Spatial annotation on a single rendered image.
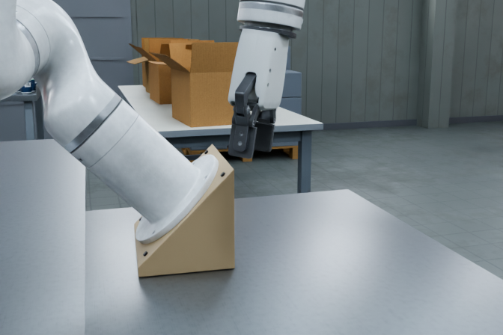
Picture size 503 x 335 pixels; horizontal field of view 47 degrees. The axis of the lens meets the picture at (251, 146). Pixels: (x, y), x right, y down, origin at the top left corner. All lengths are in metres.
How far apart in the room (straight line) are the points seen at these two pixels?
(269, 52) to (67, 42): 0.37
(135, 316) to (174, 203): 0.21
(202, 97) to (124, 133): 1.68
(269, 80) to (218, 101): 1.88
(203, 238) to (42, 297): 0.24
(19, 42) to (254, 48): 0.34
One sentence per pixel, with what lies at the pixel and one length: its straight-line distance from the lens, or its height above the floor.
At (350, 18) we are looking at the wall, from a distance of 7.22.
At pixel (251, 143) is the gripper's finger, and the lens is 0.71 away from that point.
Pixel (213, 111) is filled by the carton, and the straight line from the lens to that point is 2.59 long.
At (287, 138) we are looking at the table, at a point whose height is 0.71.
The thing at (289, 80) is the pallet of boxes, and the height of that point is 0.75.
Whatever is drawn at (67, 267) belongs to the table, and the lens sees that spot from 0.98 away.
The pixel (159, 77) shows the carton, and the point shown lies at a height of 0.94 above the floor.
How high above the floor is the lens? 1.20
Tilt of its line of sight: 11 degrees down
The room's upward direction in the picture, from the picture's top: straight up
